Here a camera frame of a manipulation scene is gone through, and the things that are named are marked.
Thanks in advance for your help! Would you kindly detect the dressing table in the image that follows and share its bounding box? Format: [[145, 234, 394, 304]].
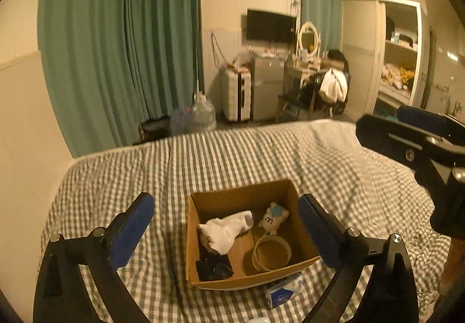
[[283, 60, 328, 92]]

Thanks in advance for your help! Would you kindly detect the clear plastic bag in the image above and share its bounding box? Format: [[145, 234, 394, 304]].
[[170, 107, 194, 137]]

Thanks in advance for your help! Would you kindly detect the wide green curtain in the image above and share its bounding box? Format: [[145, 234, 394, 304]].
[[37, 0, 205, 159]]

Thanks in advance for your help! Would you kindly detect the white suitcase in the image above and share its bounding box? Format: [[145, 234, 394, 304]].
[[222, 68, 252, 123]]

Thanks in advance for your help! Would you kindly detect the clear water jug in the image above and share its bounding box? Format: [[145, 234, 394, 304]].
[[191, 90, 217, 133]]

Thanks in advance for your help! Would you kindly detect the white sock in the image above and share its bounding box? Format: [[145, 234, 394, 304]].
[[198, 210, 254, 256]]

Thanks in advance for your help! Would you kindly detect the white garment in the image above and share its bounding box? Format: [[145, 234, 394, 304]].
[[319, 68, 348, 103]]

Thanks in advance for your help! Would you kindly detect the blue tissue pack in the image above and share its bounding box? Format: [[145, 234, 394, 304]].
[[265, 272, 305, 310]]

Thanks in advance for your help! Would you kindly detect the grey checked bedsheet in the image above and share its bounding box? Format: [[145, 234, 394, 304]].
[[38, 117, 453, 323]]

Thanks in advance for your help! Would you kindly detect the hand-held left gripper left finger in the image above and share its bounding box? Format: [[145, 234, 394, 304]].
[[33, 192, 156, 323]]

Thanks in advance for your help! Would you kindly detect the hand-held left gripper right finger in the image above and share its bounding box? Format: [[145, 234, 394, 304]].
[[297, 193, 420, 323]]

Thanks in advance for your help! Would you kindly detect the narrow green curtain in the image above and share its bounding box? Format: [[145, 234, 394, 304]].
[[298, 0, 343, 55]]

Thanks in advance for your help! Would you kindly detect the person's right forearm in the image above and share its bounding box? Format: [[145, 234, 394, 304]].
[[438, 236, 465, 296]]

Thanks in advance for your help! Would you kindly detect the small grey fridge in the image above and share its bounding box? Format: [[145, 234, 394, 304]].
[[250, 56, 285, 122]]

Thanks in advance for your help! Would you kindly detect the white oval vanity mirror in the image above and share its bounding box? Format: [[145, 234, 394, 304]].
[[296, 21, 323, 59]]

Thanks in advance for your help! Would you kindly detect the wooden chair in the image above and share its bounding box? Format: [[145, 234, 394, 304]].
[[275, 50, 352, 121]]

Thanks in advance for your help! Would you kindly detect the brown cardboard box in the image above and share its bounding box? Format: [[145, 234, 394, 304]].
[[185, 179, 322, 290]]

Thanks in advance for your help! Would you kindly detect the black wall television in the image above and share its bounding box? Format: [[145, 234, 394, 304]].
[[247, 8, 297, 44]]

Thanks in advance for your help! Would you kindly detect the white open wardrobe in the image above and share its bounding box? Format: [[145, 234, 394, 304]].
[[341, 0, 424, 117]]

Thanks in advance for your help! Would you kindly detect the small plush toy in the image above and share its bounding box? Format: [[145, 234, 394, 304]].
[[258, 201, 290, 235]]

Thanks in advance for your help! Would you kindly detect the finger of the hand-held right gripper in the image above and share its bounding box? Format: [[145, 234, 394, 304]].
[[355, 113, 455, 172], [397, 106, 465, 154]]

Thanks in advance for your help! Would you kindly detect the brown tape roll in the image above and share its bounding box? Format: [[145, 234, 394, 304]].
[[252, 235, 292, 272]]

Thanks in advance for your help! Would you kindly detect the black crumpled pouch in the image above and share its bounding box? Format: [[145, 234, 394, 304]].
[[196, 255, 235, 282]]

